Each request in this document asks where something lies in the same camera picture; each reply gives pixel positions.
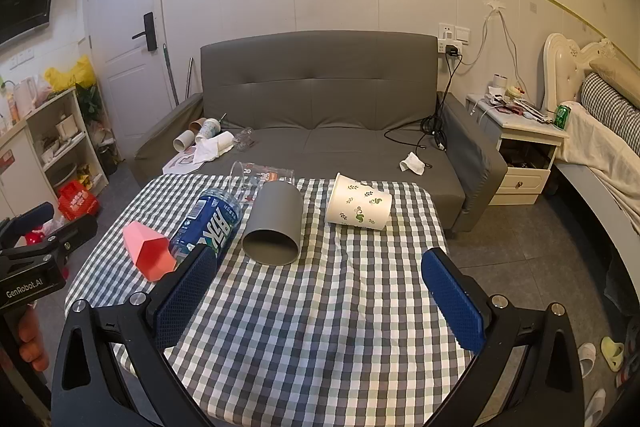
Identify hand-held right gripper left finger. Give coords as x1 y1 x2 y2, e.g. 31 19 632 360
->
50 244 221 427

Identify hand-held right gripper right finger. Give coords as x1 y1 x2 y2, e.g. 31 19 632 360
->
421 248 587 427

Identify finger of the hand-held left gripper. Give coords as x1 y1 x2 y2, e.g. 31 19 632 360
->
42 217 99 268
0 202 55 242

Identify pink faceted cup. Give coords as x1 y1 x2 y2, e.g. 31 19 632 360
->
123 221 178 283

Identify grey cup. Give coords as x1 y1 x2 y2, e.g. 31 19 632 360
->
242 181 302 267

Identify white leaf-print paper cup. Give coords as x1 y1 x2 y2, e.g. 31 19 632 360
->
324 173 394 231

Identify clear printed glass cup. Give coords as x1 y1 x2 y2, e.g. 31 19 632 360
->
229 161 297 202

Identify person's left hand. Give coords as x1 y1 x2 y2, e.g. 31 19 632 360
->
19 306 51 380

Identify red plastic bag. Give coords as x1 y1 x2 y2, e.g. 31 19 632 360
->
57 181 99 222

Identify white kitchen cabinet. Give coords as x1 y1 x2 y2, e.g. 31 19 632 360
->
0 122 32 219

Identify blue label water bottle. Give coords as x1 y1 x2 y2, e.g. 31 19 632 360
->
169 188 244 265

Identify white shelf unit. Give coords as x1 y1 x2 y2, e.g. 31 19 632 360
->
22 87 111 208

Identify white kettle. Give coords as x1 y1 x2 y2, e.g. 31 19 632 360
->
14 77 41 110

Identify checked tablecloth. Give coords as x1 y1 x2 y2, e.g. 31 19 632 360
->
64 173 475 427

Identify white cloth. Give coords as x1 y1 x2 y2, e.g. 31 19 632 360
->
162 139 233 175

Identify crumpled white tissue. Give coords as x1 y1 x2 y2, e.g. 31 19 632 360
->
398 152 426 172

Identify white slipper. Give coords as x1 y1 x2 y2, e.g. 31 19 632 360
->
584 388 607 425
577 343 597 379

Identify yellow plastic bag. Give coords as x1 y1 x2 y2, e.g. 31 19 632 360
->
45 56 96 92

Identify white door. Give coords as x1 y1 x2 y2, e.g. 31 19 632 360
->
82 0 168 162

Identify pale yellow slipper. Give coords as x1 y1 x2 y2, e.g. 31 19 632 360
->
600 337 626 373

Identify grey bed base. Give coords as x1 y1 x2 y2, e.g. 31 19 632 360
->
555 162 640 288

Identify white bedside cabinet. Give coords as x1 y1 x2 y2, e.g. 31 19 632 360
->
466 93 569 206

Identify cream blanket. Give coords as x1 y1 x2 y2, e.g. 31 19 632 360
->
557 102 640 238

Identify checked pillow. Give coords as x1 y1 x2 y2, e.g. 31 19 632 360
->
580 72 640 138

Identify grey sofa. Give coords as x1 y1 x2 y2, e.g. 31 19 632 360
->
132 31 508 240

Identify cream bed headboard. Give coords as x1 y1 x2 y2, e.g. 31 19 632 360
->
542 33 617 112

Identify beige pillow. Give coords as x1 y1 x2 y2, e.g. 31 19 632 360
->
589 57 640 95

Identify black cable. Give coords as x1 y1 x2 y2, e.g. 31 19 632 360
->
384 52 463 152

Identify green broom handle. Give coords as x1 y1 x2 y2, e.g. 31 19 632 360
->
162 44 180 108

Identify black door lock handle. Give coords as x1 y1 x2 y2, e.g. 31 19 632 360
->
132 13 157 52

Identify white wall socket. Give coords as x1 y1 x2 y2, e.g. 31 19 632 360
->
437 23 472 56

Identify white wall cable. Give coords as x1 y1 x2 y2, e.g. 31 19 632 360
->
457 0 526 92

